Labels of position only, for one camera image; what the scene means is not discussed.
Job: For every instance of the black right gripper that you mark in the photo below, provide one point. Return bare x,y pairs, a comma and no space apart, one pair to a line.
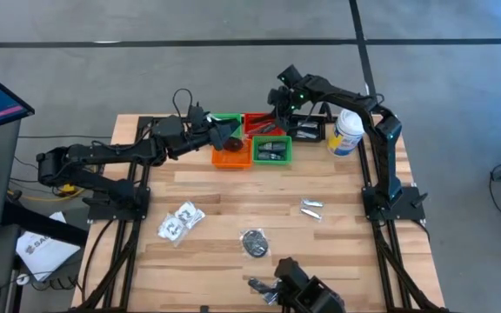
283,101

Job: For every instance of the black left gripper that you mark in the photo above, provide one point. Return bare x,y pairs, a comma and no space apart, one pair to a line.
215,137

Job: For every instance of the black round brush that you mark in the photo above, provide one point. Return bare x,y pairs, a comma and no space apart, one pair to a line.
234,144
255,243

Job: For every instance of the white printed pouch clear bag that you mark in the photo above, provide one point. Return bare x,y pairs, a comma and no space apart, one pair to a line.
209,117
187,214
171,228

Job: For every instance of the dark grey deodorant stick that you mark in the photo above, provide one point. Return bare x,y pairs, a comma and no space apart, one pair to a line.
272,146
271,156

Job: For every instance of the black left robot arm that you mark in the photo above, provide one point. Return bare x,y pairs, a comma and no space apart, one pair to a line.
102,152

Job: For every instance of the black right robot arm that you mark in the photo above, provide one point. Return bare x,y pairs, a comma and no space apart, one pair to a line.
381,143

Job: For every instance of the green plastic slotted basket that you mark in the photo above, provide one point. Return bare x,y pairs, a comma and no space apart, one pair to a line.
255,150
229,117

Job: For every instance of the red plastic slotted basket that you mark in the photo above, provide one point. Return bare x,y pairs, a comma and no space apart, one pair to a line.
250,117

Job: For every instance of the orange plastic slotted basket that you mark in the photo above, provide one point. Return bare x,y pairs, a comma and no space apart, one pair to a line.
231,161

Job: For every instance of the black plastic slotted basket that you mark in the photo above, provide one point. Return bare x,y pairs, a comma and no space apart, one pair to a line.
322,130

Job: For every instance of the yellow disinfectant wipes canister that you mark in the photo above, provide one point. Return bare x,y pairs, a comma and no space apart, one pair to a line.
350,124

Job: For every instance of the black boxy equipment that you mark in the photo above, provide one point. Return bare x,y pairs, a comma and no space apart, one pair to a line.
315,295

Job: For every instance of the black diagonal support bar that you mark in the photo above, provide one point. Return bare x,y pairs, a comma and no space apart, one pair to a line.
46,224

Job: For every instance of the white printed paper sheet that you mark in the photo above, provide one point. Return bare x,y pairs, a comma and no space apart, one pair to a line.
42,256

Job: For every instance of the white round plug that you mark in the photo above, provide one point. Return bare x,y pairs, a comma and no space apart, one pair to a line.
22,279

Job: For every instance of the black aluminium rig frame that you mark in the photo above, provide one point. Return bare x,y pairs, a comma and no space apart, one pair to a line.
126,261

